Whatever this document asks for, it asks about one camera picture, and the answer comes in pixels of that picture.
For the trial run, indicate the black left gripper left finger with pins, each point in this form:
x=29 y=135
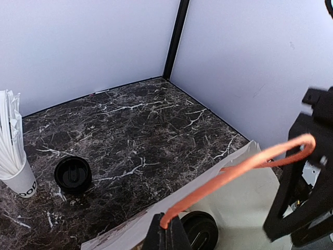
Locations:
x=156 y=235

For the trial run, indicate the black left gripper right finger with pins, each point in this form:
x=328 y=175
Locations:
x=176 y=237

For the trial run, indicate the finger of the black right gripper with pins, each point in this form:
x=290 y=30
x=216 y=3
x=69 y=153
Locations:
x=319 y=202

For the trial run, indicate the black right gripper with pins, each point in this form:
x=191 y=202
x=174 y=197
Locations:
x=321 y=104

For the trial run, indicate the single black cup lid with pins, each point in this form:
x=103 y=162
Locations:
x=201 y=230

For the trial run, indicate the white paper takeout bag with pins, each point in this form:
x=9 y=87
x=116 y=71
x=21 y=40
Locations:
x=237 y=192

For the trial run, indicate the stack of black cup lids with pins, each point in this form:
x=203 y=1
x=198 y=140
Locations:
x=73 y=175

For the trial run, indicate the white cup holding straws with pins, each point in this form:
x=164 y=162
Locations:
x=23 y=182

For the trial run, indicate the bundle of white wrapped straws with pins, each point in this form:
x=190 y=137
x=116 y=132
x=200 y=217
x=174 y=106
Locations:
x=13 y=156

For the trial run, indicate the black right frame post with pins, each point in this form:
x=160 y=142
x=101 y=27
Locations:
x=175 y=38

